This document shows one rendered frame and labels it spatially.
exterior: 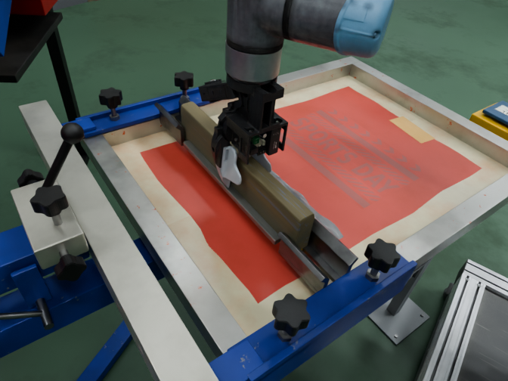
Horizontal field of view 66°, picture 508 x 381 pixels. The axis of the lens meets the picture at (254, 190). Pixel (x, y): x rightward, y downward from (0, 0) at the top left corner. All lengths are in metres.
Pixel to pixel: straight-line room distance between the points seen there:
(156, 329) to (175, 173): 0.38
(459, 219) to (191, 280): 0.47
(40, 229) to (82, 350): 1.17
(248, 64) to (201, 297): 0.31
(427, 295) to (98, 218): 1.60
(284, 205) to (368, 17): 0.27
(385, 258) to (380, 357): 1.19
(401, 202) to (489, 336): 0.97
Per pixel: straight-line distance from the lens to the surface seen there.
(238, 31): 0.51
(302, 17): 0.48
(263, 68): 0.53
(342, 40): 0.48
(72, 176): 0.67
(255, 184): 0.62
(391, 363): 1.72
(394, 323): 1.80
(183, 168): 0.79
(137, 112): 0.88
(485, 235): 2.38
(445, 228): 0.74
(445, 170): 0.93
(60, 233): 0.54
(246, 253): 0.64
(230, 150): 0.62
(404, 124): 1.04
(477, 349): 1.64
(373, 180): 0.83
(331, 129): 0.95
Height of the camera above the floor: 1.46
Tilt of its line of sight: 43 degrees down
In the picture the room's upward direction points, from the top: 6 degrees clockwise
